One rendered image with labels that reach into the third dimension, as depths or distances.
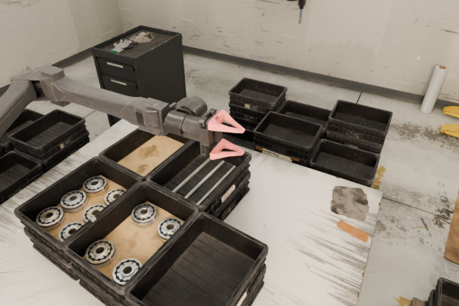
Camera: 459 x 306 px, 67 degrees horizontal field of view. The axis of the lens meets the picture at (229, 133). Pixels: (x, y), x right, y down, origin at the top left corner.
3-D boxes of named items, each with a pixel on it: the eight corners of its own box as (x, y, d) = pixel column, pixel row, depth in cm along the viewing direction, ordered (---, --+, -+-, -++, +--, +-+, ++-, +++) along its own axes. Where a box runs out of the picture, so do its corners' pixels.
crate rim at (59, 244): (61, 251, 121) (60, 247, 120) (13, 214, 134) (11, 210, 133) (144, 184, 148) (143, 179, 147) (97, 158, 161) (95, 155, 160)
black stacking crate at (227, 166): (202, 229, 140) (201, 210, 134) (148, 199, 154) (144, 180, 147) (251, 173, 167) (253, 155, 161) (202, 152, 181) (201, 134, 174)
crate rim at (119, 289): (122, 297, 108) (121, 293, 106) (62, 251, 121) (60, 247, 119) (201, 214, 135) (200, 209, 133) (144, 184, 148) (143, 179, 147)
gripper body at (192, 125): (219, 143, 89) (195, 136, 92) (218, 108, 83) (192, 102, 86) (207, 157, 84) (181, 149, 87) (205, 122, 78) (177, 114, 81)
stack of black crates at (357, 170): (369, 191, 251) (380, 154, 231) (360, 220, 229) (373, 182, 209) (314, 173, 266) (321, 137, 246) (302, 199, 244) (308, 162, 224)
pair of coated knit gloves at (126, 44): (119, 54, 270) (119, 50, 268) (102, 50, 277) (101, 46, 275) (141, 44, 288) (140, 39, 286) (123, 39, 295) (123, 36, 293)
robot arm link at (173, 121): (162, 135, 88) (159, 116, 85) (177, 121, 93) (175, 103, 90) (185, 142, 86) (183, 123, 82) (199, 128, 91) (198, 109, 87)
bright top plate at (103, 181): (92, 196, 149) (92, 195, 149) (78, 186, 154) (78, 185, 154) (111, 182, 156) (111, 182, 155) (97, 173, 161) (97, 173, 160)
